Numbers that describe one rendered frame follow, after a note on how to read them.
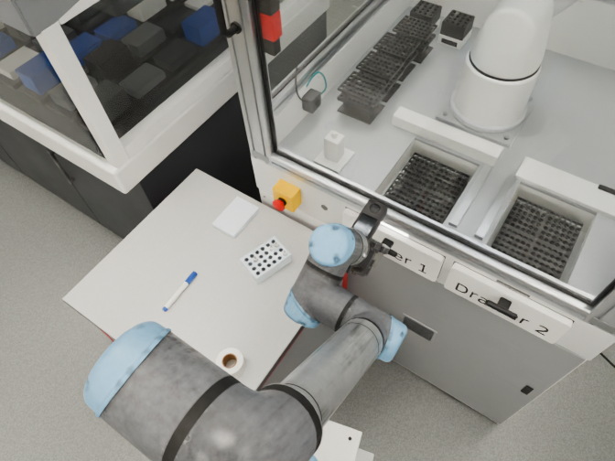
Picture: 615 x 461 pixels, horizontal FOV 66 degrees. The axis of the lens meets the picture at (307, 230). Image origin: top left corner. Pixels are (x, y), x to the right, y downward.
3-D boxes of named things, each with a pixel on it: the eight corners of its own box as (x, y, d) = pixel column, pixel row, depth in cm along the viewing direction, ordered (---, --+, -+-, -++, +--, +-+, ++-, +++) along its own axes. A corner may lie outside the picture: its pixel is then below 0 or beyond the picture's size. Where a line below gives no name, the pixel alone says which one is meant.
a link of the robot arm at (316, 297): (325, 343, 83) (354, 288, 82) (273, 310, 87) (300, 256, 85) (337, 337, 90) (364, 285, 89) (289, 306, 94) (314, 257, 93)
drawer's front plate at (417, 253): (434, 282, 127) (442, 262, 118) (341, 233, 137) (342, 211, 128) (436, 277, 128) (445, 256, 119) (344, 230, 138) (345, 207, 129)
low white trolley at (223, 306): (265, 470, 178) (229, 426, 115) (146, 379, 199) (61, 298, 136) (347, 344, 204) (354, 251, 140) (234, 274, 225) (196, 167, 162)
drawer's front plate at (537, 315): (553, 344, 117) (571, 326, 107) (443, 286, 127) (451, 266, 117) (555, 338, 117) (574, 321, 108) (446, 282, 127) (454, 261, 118)
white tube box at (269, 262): (258, 284, 136) (256, 278, 133) (241, 265, 140) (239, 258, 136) (292, 261, 140) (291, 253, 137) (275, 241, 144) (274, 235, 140)
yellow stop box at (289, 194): (292, 215, 139) (290, 199, 133) (272, 204, 142) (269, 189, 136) (302, 203, 141) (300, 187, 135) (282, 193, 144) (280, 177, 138)
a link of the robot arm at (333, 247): (296, 256, 84) (318, 213, 83) (317, 257, 94) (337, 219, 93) (333, 278, 81) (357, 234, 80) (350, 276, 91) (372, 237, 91)
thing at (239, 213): (234, 239, 145) (233, 236, 143) (212, 226, 148) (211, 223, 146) (259, 210, 150) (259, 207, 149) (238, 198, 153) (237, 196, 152)
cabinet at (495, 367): (498, 433, 182) (594, 365, 115) (279, 299, 217) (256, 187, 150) (577, 251, 224) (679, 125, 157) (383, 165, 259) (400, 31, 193)
